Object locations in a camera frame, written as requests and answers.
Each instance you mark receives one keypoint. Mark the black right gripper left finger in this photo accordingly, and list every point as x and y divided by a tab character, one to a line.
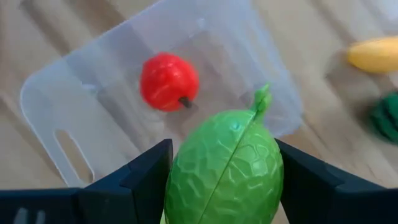
109	202

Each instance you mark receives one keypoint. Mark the red toy apple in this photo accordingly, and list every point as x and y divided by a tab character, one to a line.
164	81

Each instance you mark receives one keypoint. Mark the yellow toy banana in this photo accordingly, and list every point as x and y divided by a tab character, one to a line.
376	56

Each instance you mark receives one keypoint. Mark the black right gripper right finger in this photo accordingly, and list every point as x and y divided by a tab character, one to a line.
326	202

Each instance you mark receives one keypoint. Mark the dark green toy watermelon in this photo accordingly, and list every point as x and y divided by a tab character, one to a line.
387	116

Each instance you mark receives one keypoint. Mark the green textured toy melon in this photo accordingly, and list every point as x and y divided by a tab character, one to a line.
224	171

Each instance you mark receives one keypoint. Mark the clear plastic tupperware container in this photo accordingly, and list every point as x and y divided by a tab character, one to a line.
93	93

